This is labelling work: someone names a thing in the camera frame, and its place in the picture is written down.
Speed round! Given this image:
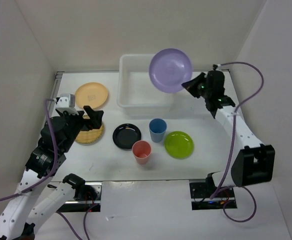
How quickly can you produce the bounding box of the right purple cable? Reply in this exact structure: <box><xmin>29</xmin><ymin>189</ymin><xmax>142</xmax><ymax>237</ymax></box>
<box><xmin>209</xmin><ymin>61</ymin><xmax>265</xmax><ymax>223</ymax></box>

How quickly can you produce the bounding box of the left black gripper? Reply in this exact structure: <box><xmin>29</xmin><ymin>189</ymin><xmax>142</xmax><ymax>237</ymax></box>
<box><xmin>59</xmin><ymin>105</ymin><xmax>104</xmax><ymax>152</ymax></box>

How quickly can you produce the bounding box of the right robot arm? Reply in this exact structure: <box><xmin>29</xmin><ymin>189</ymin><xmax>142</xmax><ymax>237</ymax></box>
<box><xmin>182</xmin><ymin>70</ymin><xmax>276</xmax><ymax>198</ymax></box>

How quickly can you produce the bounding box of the orange plastic plate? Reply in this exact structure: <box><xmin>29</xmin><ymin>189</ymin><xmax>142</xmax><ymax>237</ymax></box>
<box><xmin>75</xmin><ymin>82</ymin><xmax>109</xmax><ymax>109</ymax></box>

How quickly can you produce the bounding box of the purple plastic plate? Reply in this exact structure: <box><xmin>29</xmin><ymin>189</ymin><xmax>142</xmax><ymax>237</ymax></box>
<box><xmin>148</xmin><ymin>48</ymin><xmax>193</xmax><ymax>94</ymax></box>

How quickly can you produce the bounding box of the yellow woven pattern plate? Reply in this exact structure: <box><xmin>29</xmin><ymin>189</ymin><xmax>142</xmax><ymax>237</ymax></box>
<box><xmin>75</xmin><ymin>122</ymin><xmax>105</xmax><ymax>145</ymax></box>

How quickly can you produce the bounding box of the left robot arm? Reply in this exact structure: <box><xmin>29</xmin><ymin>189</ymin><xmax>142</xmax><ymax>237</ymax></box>
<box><xmin>0</xmin><ymin>106</ymin><xmax>104</xmax><ymax>240</ymax></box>

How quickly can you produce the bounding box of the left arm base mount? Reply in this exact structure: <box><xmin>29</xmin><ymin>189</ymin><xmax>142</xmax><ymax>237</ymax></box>
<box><xmin>58</xmin><ymin>182</ymin><xmax>102</xmax><ymax>213</ymax></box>

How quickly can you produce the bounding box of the blue plastic cup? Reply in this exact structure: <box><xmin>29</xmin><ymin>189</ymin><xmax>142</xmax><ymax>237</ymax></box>
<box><xmin>149</xmin><ymin>118</ymin><xmax>167</xmax><ymax>143</ymax></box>

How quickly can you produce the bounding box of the green plastic plate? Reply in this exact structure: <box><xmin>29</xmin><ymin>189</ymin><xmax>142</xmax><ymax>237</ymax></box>
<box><xmin>164</xmin><ymin>131</ymin><xmax>194</xmax><ymax>159</ymax></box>

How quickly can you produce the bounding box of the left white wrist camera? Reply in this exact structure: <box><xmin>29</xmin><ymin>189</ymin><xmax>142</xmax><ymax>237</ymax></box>
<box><xmin>56</xmin><ymin>93</ymin><xmax>76</xmax><ymax>108</ymax></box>

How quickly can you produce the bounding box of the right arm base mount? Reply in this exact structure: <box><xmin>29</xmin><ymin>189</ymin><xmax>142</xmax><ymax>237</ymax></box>
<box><xmin>189</xmin><ymin>178</ymin><xmax>238</xmax><ymax>211</ymax></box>

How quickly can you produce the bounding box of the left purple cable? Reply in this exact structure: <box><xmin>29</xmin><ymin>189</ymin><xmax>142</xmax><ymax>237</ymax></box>
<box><xmin>0</xmin><ymin>98</ymin><xmax>92</xmax><ymax>240</ymax></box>

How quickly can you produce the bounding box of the pink plastic cup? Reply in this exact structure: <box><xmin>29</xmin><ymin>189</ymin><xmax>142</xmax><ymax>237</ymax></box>
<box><xmin>132</xmin><ymin>140</ymin><xmax>152</xmax><ymax>165</ymax></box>

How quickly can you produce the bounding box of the white plastic bin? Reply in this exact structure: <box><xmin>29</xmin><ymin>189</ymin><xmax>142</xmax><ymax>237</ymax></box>
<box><xmin>117</xmin><ymin>54</ymin><xmax>174</xmax><ymax>117</ymax></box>

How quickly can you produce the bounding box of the black plate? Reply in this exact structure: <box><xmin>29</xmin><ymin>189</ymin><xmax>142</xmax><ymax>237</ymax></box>
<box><xmin>112</xmin><ymin>123</ymin><xmax>142</xmax><ymax>150</ymax></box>

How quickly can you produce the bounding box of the purple cable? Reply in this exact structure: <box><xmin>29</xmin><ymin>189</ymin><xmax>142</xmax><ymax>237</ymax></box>
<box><xmin>209</xmin><ymin>61</ymin><xmax>265</xmax><ymax>223</ymax></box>
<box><xmin>0</xmin><ymin>98</ymin><xmax>92</xmax><ymax>240</ymax></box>

